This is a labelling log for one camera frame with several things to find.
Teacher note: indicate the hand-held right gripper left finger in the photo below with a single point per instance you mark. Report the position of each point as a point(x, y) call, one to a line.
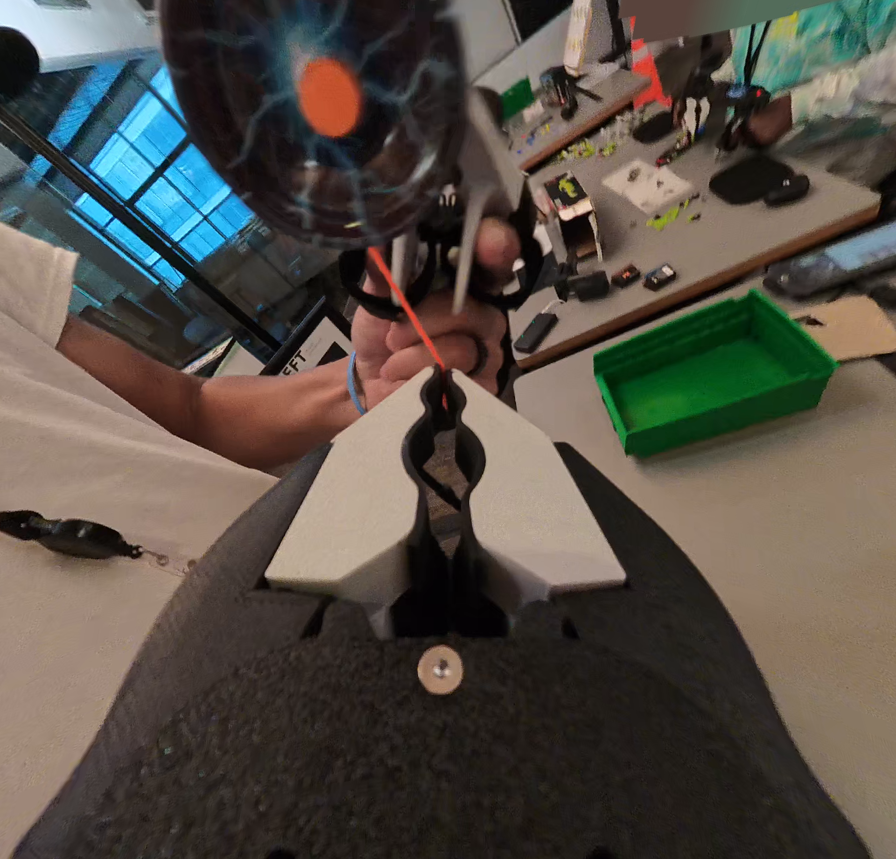
point(350, 509)

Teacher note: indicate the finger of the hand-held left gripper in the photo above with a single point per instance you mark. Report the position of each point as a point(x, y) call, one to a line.
point(399, 271)
point(500, 173)

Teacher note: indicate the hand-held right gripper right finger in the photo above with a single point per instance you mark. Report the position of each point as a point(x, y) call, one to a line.
point(539, 516)

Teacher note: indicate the dark yo-yo with orange centre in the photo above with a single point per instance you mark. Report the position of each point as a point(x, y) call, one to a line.
point(245, 138)

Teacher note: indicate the person's left forearm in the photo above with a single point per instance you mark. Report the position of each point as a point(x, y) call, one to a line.
point(210, 411)

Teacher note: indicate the person's left hand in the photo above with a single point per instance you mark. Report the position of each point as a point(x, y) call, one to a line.
point(462, 334)

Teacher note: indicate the black rounded device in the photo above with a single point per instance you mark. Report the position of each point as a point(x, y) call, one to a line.
point(588, 285)

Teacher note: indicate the black power bank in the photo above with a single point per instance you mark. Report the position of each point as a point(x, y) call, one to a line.
point(535, 332)

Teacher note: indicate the open cardboard box black print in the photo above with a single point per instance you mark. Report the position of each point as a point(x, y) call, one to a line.
point(570, 208)

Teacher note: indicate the green card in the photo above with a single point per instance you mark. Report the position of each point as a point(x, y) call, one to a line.
point(518, 98)

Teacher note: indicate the small black box red label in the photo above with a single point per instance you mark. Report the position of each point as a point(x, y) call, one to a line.
point(625, 275)

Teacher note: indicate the grey table with wooden edge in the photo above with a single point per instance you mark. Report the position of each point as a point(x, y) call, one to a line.
point(700, 250)
point(595, 110)

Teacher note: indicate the black white sign board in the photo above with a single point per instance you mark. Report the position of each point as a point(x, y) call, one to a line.
point(308, 348)

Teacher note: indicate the blue wristband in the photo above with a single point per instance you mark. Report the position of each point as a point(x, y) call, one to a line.
point(358, 390)

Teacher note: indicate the small black box blue label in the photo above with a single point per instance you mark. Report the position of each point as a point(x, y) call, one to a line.
point(659, 277)

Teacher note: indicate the lime toy brick pieces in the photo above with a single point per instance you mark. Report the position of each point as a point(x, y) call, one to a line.
point(665, 216)

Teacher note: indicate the white instruction sheet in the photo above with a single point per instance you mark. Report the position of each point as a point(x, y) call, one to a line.
point(647, 183)

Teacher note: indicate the black oval pad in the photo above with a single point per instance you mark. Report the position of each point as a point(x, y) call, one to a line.
point(653, 127)
point(749, 179)

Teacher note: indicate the orange traffic cone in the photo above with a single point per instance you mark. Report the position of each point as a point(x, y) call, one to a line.
point(647, 68)

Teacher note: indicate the green plastic bin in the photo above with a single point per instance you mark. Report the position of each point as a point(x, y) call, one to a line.
point(700, 390)

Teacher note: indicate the black computer mouse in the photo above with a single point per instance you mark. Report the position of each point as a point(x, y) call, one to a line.
point(787, 190)

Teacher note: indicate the large grid window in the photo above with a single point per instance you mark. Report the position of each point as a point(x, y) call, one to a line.
point(147, 166)

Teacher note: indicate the black tablet phone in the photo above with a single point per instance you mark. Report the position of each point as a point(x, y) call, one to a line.
point(833, 260)

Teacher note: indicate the brown cardboard sheet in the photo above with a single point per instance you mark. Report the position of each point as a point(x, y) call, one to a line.
point(854, 327)

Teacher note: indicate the small black tripod camera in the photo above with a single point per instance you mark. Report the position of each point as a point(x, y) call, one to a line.
point(563, 89)

